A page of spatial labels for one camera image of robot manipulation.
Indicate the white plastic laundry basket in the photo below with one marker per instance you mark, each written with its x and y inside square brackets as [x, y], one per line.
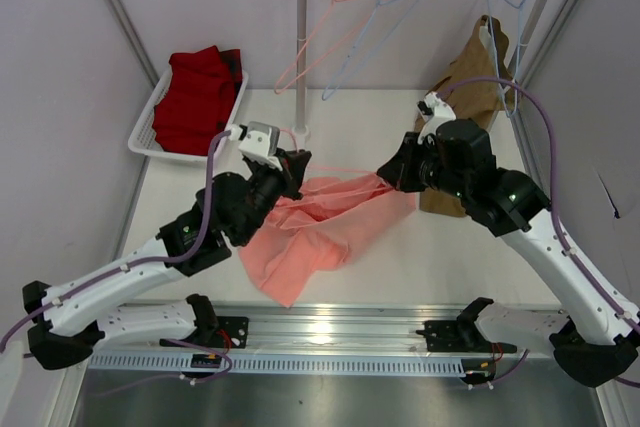
[144, 138]

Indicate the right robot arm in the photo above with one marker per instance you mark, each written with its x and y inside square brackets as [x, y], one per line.
[595, 338]

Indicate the perforated white cable duct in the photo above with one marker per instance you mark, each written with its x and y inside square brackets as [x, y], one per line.
[413, 366]

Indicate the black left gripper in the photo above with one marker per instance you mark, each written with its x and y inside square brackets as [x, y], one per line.
[292, 164]

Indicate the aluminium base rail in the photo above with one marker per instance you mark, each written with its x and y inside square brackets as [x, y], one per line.
[314, 329]

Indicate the blue wire hanger holding skirt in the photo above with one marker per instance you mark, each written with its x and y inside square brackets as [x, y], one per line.
[507, 66]

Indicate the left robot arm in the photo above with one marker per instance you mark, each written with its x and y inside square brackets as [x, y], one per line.
[72, 321]

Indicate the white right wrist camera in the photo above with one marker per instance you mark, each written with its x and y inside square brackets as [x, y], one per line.
[434, 112]

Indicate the dark plaid skirt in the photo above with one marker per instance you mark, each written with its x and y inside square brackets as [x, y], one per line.
[232, 59]

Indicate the pink pleated skirt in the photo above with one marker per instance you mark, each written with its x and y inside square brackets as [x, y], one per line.
[334, 223]

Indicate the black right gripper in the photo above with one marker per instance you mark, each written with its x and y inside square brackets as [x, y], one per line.
[400, 168]

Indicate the red skirt in basket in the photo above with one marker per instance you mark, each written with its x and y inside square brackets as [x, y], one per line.
[202, 94]

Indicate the brown pleated skirt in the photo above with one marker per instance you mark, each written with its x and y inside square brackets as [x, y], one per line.
[482, 56]

